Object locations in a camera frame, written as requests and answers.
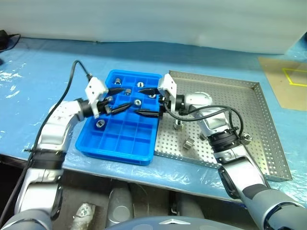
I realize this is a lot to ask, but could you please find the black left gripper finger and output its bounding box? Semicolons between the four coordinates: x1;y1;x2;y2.
105;87;125;96
109;103;132;115

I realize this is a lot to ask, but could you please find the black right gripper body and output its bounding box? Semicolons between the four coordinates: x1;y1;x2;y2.
157;94;172;118

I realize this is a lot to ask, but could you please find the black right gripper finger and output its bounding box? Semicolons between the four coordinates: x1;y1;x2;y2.
134;109;163;118
138;87;161;96

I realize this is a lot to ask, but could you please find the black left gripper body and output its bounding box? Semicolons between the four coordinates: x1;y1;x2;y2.
97;98;114;116

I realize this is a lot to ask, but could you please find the blue plastic compartment tray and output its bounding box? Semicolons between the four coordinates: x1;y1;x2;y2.
75;69;163;166

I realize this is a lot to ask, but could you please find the perforated steel tray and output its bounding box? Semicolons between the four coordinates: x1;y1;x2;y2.
153;69;293;182

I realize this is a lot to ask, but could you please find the white foam backdrop sheet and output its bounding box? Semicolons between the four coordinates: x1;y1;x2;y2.
0;0;307;55

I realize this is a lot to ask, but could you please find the blue plastic table cover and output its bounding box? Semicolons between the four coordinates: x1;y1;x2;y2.
0;35;307;204

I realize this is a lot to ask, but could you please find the grey rounded shell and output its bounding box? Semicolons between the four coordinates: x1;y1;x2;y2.
170;193;205;219
106;186;134;227

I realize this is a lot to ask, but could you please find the white crumpled plastic bag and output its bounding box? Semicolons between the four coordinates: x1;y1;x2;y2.
72;202;97;230

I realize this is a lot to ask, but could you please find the brown cardboard sheet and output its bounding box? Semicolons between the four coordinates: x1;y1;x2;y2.
258;57;307;111

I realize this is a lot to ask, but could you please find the blue-grey curved panel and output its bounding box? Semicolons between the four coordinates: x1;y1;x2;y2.
105;215;256;230

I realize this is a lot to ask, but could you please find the black power adapter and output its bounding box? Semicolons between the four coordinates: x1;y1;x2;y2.
0;29;8;48

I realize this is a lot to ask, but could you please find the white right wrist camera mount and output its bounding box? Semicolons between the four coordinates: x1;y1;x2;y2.
157;73;178;113

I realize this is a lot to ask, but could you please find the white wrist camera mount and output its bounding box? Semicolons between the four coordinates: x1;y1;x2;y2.
157;73;178;113
85;76;109;119

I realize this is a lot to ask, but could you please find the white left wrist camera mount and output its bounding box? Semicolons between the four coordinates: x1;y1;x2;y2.
85;76;109;119

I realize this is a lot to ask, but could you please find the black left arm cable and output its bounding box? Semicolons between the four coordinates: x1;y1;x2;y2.
0;60;93;216

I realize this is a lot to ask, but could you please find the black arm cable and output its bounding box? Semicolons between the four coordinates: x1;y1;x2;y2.
0;60;93;216
164;105;245;139

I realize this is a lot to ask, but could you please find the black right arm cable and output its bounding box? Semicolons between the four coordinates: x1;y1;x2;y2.
164;105;245;139

